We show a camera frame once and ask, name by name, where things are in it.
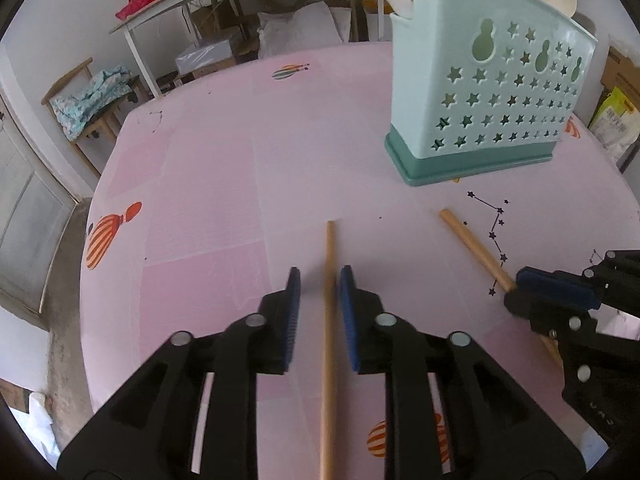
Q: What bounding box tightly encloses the white box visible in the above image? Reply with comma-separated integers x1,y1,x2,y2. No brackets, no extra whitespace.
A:
174,35,239,79

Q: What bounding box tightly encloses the cardboard box under side table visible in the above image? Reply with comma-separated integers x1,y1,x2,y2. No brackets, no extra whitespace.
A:
192,0,237,37

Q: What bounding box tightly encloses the blue floral cloth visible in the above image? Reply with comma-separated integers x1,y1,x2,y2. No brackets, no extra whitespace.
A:
49,67,134,142

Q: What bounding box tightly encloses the pale wooden door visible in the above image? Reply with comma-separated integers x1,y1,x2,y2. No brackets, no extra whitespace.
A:
0,92,82,332

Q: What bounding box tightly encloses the wooden chopstick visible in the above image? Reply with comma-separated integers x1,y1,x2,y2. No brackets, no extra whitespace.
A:
319,220,337,480
438,208,564,364

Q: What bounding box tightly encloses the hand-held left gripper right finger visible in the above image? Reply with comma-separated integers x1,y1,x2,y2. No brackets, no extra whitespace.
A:
339,264,586,480

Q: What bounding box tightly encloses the white plastic bag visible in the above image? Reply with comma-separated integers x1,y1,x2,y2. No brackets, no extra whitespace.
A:
9,391,57,467

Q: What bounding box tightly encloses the pink printed tablecloth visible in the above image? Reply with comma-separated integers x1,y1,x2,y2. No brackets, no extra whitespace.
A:
79,40,640,480

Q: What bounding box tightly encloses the white pillow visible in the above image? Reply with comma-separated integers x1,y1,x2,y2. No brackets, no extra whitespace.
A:
257,1,352,59

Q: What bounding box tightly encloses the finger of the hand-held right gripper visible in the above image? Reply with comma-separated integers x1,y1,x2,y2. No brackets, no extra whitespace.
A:
515,249,640,311
503,289,600,345

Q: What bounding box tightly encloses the wooden chair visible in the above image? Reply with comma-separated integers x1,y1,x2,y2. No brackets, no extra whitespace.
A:
40,57,152,179

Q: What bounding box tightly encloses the mint green utensil holder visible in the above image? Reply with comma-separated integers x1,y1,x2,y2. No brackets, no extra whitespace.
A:
383,0,599,189

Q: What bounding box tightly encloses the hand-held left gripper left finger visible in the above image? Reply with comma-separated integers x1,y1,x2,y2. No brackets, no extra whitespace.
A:
56,266,302,480

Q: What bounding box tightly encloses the white and yellow rice sack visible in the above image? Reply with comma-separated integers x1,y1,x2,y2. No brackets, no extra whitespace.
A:
587,87,640,162

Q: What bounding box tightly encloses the brown cardboard box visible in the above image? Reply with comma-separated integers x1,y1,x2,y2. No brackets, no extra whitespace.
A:
599,47,640,97

